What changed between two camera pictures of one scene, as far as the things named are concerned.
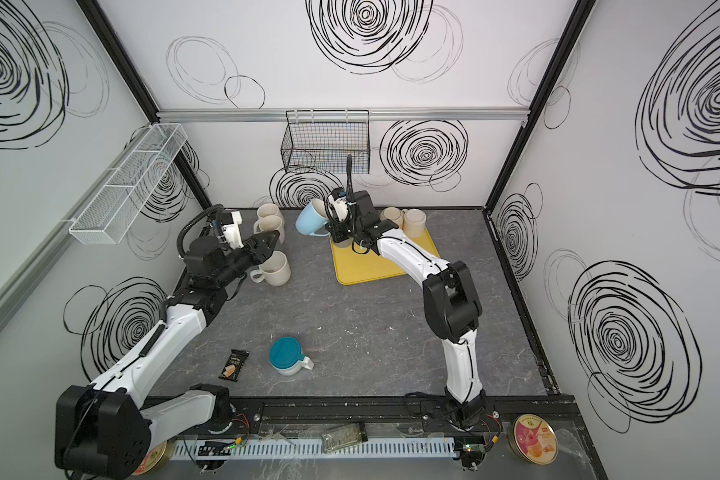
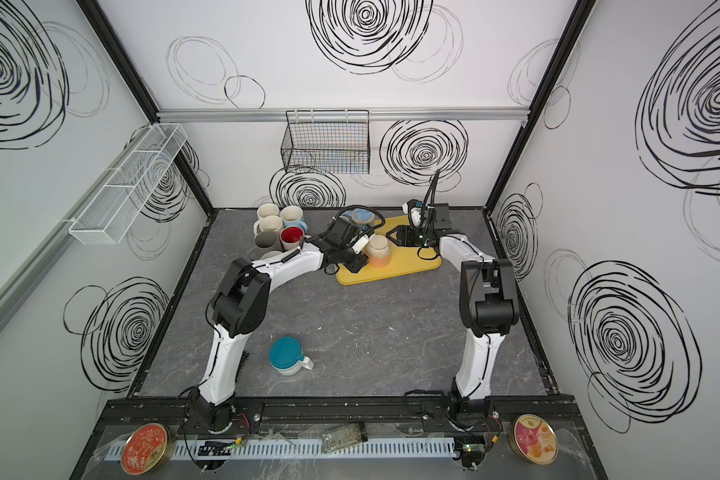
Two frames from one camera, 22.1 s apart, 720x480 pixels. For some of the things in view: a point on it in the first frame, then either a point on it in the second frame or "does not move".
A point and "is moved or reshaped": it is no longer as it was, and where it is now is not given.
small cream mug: x=413 y=221 is moved or reshaped
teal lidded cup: x=286 y=356 does not move
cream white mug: x=270 y=223 does not move
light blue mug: x=311 y=217 is moved or reshaped
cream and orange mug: x=392 y=213 is moved or reshaped
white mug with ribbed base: x=268 y=209 does not move
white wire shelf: x=111 y=213 does not move
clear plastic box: x=341 y=438 does not move
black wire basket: x=327 y=141 does not move
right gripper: x=348 y=201 → x=429 y=212
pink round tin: x=533 y=438 does not move
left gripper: x=249 y=250 → x=354 y=258
